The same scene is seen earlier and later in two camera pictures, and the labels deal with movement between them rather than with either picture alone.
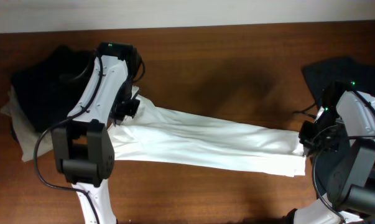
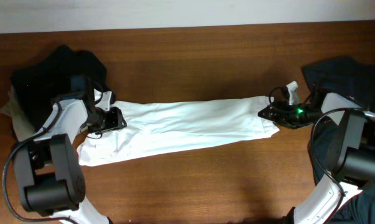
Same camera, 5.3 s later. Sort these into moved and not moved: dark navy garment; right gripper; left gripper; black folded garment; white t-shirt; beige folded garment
Moved: right gripper; left gripper; white t-shirt
Not moved: beige folded garment; dark navy garment; black folded garment
